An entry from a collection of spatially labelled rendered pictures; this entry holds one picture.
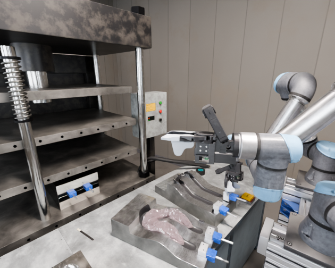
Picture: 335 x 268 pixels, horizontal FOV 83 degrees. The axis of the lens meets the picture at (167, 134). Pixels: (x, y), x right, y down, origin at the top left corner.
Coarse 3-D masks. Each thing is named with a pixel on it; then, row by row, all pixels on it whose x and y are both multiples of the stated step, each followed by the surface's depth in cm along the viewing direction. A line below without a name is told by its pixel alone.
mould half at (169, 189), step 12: (168, 180) 145; (204, 180) 137; (156, 192) 139; (168, 192) 129; (180, 192) 122; (204, 192) 126; (180, 204) 123; (192, 204) 115; (204, 204) 114; (228, 204) 114; (204, 216) 110; (216, 216) 105
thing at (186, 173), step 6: (180, 174) 135; (186, 174) 136; (192, 174) 137; (174, 180) 130; (180, 180) 131; (192, 180) 134; (186, 186) 128; (198, 186) 131; (192, 192) 125; (210, 192) 126; (216, 192) 125; (198, 198) 120; (204, 198) 119; (210, 204) 114
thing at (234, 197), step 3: (231, 192) 116; (225, 195) 116; (228, 195) 114; (231, 195) 114; (234, 195) 114; (237, 195) 114; (225, 198) 116; (228, 198) 114; (231, 198) 113; (234, 198) 112; (237, 198) 112; (240, 198) 111; (228, 201) 115; (234, 201) 112; (243, 201) 110; (246, 201) 110
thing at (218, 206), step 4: (216, 204) 109; (220, 204) 109; (216, 208) 108; (220, 208) 108; (224, 208) 108; (228, 208) 108; (220, 212) 107; (224, 212) 105; (228, 212) 106; (236, 216) 103
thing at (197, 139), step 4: (180, 136) 51; (184, 136) 51; (188, 136) 51; (192, 136) 51; (196, 136) 51; (200, 136) 51; (204, 136) 51; (180, 140) 52; (184, 140) 52; (188, 140) 51; (192, 140) 51; (196, 140) 50; (200, 140) 51
